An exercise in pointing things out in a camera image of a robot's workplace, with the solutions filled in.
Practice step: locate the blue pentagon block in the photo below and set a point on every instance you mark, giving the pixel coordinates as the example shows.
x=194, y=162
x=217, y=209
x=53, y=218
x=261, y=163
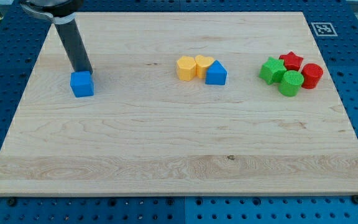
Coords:
x=216, y=74

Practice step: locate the yellow hexagon block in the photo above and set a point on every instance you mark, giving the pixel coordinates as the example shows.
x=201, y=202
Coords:
x=186, y=68

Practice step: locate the red star block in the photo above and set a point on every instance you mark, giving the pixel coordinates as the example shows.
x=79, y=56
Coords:
x=292, y=61

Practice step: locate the white fiducial marker tag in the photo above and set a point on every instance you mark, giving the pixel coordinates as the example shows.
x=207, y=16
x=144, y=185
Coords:
x=324, y=29

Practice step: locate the green star block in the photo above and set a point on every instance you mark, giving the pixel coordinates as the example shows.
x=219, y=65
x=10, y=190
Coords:
x=272, y=70

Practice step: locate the yellow heart block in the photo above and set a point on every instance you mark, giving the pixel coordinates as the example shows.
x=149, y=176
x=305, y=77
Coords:
x=202, y=65

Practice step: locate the green cylinder block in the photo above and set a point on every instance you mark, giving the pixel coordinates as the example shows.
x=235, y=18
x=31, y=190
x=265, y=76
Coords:
x=291, y=83

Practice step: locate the red cylinder block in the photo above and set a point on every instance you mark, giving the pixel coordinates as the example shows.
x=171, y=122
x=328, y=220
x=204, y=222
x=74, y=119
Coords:
x=312, y=74

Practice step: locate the blue cube block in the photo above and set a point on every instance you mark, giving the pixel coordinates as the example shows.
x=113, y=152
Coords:
x=82, y=84

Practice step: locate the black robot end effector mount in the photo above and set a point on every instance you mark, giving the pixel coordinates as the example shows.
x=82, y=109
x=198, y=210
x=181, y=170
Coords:
x=55, y=11

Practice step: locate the light wooden board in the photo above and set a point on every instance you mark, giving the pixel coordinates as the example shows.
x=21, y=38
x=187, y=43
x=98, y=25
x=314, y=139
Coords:
x=145, y=132

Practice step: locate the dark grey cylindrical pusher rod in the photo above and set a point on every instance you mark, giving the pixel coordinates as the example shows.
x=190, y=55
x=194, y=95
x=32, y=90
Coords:
x=74, y=47

